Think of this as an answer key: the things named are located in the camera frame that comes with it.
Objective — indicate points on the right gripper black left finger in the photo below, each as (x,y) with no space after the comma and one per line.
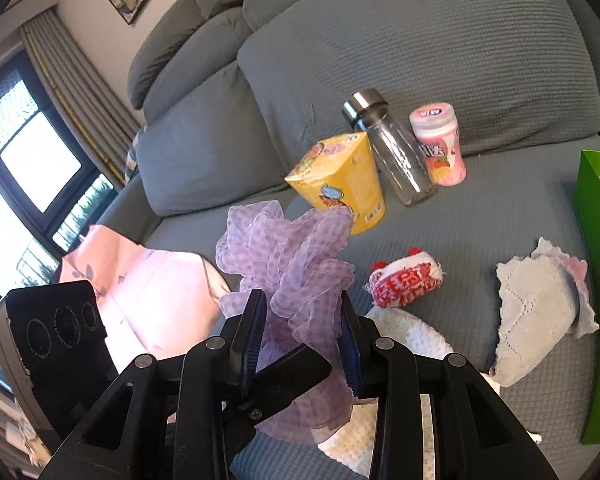
(188,417)

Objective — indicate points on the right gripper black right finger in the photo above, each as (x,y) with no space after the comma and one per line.
(430,404)

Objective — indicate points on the yellow white fluffy towel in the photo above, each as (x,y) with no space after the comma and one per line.
(405,394)

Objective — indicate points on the grey pink knitted cloth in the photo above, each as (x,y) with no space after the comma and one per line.
(544,297)

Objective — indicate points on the red white knitted sock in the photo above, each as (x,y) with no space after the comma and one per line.
(398,283)

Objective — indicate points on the purple mesh bath scrunchie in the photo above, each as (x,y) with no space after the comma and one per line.
(296,264)

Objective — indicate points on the pink floral garment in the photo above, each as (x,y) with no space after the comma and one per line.
(150,300)

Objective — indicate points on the black framed window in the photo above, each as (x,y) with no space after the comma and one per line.
(50,190)

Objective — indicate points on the striped grey curtain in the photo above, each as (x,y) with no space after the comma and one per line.
(94,115)

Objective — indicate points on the yellow paper food cup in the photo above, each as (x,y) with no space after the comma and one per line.
(341,171)

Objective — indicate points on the pink gum jar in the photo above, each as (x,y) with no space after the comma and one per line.
(436,129)

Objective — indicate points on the grey fabric sofa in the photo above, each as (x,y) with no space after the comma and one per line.
(235,92)

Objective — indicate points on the clear bottle steel cap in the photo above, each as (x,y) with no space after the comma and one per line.
(395,148)

